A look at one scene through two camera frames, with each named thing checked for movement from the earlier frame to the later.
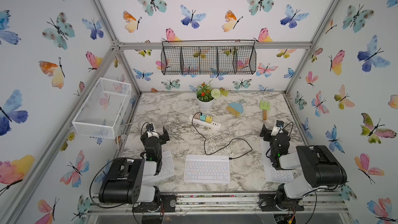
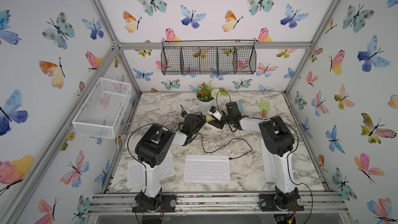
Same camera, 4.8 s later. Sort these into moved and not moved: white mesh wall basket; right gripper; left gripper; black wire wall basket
Moved: left gripper; right gripper
Not moved: black wire wall basket; white mesh wall basket
